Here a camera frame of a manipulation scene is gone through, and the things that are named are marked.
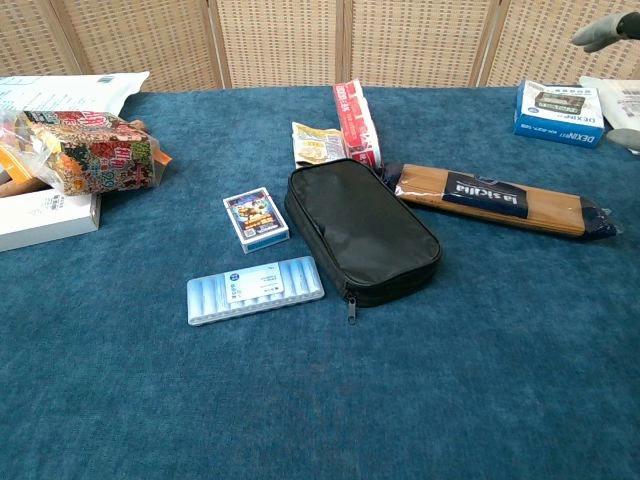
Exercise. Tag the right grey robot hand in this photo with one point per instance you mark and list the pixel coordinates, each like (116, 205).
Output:
(600, 32)

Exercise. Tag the white packet edge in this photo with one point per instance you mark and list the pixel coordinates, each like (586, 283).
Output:
(622, 95)

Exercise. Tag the colourful printed snack bag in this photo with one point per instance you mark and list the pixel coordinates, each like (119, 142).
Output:
(100, 155)

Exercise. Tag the large white mailer bag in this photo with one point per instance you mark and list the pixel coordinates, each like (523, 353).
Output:
(65, 92)

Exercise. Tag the wicker folding screen panel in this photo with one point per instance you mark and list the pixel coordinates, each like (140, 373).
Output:
(545, 45)
(145, 40)
(25, 40)
(415, 40)
(280, 40)

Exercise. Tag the blue and white Dexin box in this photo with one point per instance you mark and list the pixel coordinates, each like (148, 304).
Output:
(560, 112)

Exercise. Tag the spaghetti packet with dark label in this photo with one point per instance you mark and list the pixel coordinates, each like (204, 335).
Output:
(500, 200)

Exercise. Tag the red and white snack packet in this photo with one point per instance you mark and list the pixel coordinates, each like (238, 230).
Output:
(356, 125)

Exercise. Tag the yellow and white snack packet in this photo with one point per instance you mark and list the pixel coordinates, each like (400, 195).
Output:
(315, 145)

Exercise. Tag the black zip pouch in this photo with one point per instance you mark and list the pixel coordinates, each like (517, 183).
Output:
(360, 230)

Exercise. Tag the playing card box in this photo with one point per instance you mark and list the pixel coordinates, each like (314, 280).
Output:
(256, 220)

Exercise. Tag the light blue battery case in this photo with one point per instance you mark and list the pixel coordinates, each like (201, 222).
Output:
(255, 292)

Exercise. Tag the blue velvet tablecloth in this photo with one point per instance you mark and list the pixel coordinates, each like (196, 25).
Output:
(320, 390)

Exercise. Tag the white cardboard box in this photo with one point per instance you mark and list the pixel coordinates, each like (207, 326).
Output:
(45, 220)

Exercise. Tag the brown item in box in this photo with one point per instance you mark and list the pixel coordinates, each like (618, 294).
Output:
(20, 189)

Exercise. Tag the orange packet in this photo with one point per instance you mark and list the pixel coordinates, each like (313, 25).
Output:
(12, 167)

